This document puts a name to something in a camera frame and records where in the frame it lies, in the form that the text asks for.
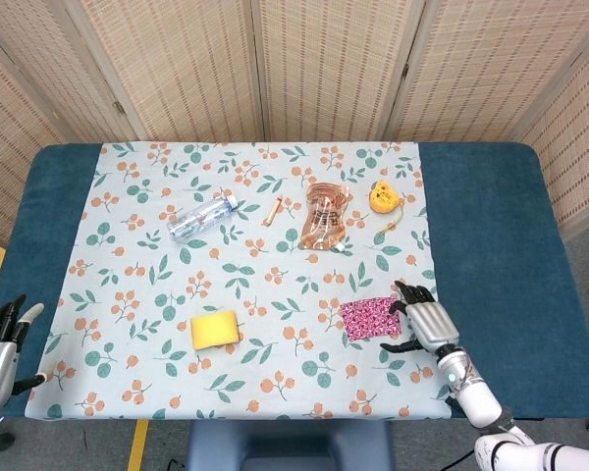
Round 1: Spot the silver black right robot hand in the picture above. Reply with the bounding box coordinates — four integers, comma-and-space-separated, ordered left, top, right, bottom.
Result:
380, 280, 461, 355

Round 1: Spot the magenta patterned cloth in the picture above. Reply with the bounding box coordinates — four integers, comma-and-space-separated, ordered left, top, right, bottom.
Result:
338, 295, 406, 343

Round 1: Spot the teal blue table cover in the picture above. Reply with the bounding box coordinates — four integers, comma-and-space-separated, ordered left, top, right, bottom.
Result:
0, 141, 583, 423

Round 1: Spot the yellow tape measure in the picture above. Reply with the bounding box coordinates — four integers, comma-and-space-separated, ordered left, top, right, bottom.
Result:
369, 179, 406, 236

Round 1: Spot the brown spouted refill pouch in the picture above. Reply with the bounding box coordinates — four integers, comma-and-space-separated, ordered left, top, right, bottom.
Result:
297, 182, 353, 254

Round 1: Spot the floral print tablecloth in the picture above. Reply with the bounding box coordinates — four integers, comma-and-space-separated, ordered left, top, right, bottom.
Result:
23, 140, 454, 422

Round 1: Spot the small wooden stick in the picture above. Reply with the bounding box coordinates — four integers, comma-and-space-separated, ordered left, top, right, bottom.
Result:
262, 196, 284, 228

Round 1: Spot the woven bamboo screen panel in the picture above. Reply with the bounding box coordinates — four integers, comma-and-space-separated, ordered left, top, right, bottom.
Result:
252, 0, 426, 143
382, 0, 589, 143
63, 0, 266, 143
514, 33, 589, 241
0, 0, 148, 143
0, 24, 75, 246

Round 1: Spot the yellow sponge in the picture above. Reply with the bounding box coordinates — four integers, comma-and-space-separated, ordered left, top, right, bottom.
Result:
189, 309, 241, 351

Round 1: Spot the blue grey robot torso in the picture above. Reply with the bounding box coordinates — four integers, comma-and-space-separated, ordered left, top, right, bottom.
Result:
186, 420, 394, 471

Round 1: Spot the clear plastic water bottle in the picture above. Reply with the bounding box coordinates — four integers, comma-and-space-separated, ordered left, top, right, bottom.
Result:
166, 192, 241, 242

